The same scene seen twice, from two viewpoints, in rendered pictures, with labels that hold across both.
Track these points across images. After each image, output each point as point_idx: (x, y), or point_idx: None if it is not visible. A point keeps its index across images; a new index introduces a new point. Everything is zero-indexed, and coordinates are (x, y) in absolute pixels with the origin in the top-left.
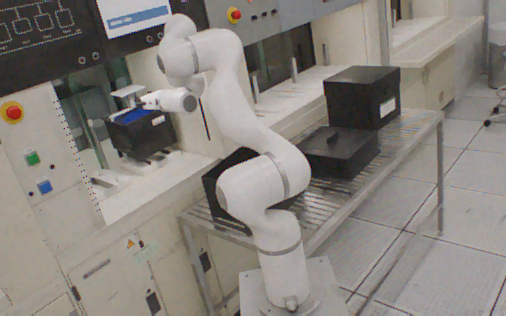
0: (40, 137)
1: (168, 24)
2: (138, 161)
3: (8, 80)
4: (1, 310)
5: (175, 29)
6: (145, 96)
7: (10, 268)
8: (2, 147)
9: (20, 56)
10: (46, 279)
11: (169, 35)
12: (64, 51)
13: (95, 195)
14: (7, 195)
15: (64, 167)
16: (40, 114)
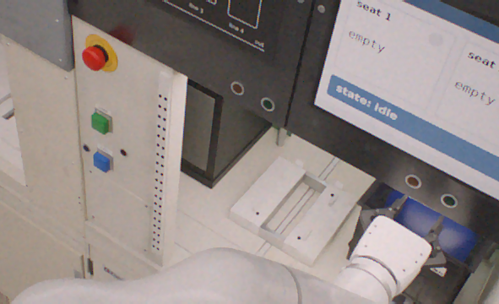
0: (124, 111)
1: (179, 263)
2: (347, 258)
3: (109, 15)
4: (18, 192)
5: (103, 299)
6: (382, 225)
7: (36, 176)
8: (71, 77)
9: (140, 0)
10: (66, 223)
11: (67, 295)
12: (214, 51)
13: (250, 215)
14: (58, 122)
15: (138, 169)
16: (137, 89)
